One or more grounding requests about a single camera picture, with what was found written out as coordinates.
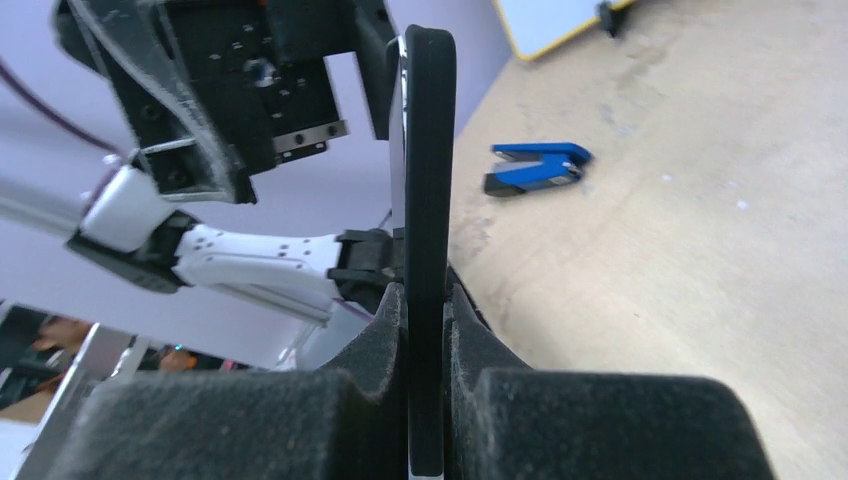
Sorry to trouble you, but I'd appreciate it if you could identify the black phone case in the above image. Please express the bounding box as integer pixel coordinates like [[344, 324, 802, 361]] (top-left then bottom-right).
[[404, 25, 457, 477]]

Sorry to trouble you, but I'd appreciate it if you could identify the yellow framed whiteboard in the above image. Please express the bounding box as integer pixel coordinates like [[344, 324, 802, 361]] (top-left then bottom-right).
[[493, 0, 635, 62]]

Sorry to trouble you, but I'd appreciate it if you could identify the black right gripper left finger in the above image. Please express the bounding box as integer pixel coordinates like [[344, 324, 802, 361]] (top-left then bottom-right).
[[50, 284, 408, 480]]

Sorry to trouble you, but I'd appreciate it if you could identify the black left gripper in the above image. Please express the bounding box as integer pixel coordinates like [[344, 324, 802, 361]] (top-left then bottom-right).
[[54, 0, 398, 204]]

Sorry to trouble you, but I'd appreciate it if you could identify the black smartphone white edge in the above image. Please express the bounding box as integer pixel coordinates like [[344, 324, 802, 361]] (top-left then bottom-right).
[[388, 35, 407, 231]]

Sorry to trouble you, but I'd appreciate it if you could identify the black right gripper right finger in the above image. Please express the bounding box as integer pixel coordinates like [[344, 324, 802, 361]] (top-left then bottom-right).
[[445, 288, 774, 480]]

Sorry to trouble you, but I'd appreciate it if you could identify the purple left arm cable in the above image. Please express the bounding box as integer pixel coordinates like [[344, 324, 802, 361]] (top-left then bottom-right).
[[0, 59, 127, 160]]

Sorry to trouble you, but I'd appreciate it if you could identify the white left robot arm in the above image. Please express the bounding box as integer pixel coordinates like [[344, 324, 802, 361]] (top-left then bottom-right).
[[1, 1, 402, 325]]

